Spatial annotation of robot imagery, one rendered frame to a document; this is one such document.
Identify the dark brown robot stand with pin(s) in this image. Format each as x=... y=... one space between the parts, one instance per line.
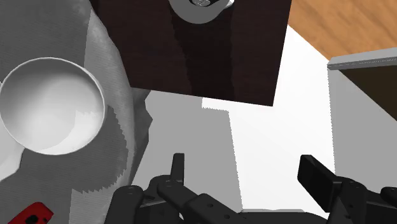
x=155 y=49

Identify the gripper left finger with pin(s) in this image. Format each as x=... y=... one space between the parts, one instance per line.
x=186 y=198

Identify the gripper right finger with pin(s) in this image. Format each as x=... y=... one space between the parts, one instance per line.
x=322 y=183

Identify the white bowl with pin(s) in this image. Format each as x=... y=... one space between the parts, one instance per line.
x=49 y=105

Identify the grey cabinet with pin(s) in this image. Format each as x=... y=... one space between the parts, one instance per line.
x=356 y=130

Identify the red and black object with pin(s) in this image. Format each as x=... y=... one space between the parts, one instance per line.
x=29 y=214

